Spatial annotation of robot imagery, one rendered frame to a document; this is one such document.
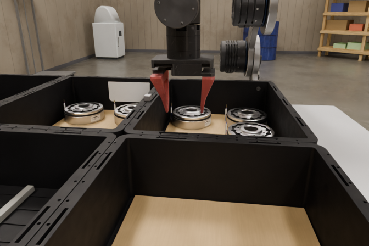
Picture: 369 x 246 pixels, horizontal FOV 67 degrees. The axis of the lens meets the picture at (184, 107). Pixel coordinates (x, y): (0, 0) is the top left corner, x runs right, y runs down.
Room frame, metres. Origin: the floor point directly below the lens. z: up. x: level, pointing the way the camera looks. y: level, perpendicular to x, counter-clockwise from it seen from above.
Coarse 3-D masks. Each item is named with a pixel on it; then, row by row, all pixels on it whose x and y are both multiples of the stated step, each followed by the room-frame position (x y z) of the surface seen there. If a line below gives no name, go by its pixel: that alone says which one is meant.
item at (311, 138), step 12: (156, 96) 0.60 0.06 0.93; (276, 96) 0.62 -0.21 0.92; (144, 108) 0.52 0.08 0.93; (288, 108) 0.52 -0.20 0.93; (132, 120) 0.45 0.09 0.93; (300, 120) 0.45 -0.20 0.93; (132, 132) 0.40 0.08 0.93; (144, 132) 0.40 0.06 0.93; (156, 132) 0.40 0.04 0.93; (168, 132) 0.40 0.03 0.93; (180, 132) 0.40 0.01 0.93; (312, 132) 0.40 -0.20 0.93
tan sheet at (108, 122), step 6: (108, 114) 0.76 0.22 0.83; (60, 120) 0.71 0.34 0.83; (102, 120) 0.71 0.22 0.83; (108, 120) 0.71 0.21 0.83; (114, 120) 0.71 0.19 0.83; (66, 126) 0.67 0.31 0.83; (72, 126) 0.67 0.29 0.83; (78, 126) 0.67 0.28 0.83; (84, 126) 0.67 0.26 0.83; (90, 126) 0.67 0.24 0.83; (96, 126) 0.67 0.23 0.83; (102, 126) 0.67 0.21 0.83; (108, 126) 0.67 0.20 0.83; (114, 126) 0.67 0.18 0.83
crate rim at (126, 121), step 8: (64, 80) 0.77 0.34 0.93; (144, 80) 0.79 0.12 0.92; (40, 88) 0.67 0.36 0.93; (152, 88) 0.67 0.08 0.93; (24, 96) 0.60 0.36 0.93; (0, 104) 0.54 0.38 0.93; (8, 104) 0.55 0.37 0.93; (136, 112) 0.49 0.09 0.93; (128, 120) 0.45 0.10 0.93; (32, 128) 0.42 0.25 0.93; (40, 128) 0.42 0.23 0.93; (48, 128) 0.41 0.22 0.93; (56, 128) 0.41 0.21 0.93; (64, 128) 0.41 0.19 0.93; (72, 128) 0.41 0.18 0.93; (80, 128) 0.42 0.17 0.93; (88, 128) 0.41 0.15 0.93; (96, 128) 0.41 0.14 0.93; (104, 128) 0.41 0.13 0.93; (120, 128) 0.41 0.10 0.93
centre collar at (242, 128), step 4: (248, 124) 0.59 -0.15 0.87; (240, 128) 0.57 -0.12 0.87; (244, 128) 0.58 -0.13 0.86; (256, 128) 0.57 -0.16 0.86; (260, 128) 0.56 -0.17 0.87; (244, 132) 0.55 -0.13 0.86; (248, 132) 0.55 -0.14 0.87; (252, 132) 0.54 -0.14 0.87; (256, 132) 0.55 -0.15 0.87; (260, 132) 0.55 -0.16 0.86
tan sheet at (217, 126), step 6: (216, 114) 0.76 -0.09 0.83; (216, 120) 0.71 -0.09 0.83; (222, 120) 0.71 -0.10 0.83; (168, 126) 0.67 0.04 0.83; (174, 126) 0.67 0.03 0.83; (210, 126) 0.67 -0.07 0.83; (216, 126) 0.67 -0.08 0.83; (222, 126) 0.67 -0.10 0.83; (192, 132) 0.63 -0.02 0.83; (198, 132) 0.63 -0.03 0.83; (204, 132) 0.63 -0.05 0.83; (210, 132) 0.63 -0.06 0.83; (216, 132) 0.63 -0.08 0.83; (222, 132) 0.63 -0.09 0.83
